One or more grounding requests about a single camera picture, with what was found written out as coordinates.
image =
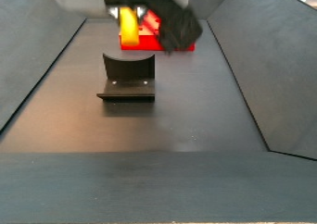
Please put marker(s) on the yellow oval cylinder peg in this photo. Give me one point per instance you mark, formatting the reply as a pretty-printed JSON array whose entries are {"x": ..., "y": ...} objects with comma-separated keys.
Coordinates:
[{"x": 128, "y": 27}]

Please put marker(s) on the red foam shape board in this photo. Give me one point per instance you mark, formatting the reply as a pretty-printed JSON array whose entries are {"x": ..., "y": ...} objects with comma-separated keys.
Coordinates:
[{"x": 149, "y": 34}]

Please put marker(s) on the black curved fixture stand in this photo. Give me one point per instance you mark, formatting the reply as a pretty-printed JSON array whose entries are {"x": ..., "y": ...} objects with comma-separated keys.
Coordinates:
[{"x": 130, "y": 79}]

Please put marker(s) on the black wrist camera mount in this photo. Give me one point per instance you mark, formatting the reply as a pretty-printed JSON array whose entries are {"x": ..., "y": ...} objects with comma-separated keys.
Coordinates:
[{"x": 179, "y": 28}]

